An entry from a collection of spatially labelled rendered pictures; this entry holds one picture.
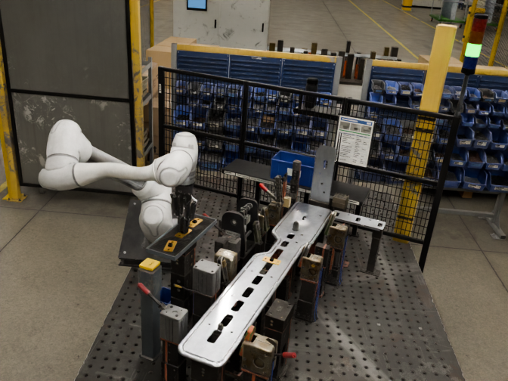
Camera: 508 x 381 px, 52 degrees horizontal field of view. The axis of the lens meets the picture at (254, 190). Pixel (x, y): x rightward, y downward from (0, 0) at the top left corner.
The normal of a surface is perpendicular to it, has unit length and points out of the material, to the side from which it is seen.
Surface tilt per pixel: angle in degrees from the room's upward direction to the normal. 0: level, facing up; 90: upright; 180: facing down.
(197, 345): 0
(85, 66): 92
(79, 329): 0
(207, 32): 90
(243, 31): 90
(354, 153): 90
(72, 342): 0
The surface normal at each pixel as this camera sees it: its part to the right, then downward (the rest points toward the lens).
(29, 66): -0.10, 0.43
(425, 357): 0.07, -0.91
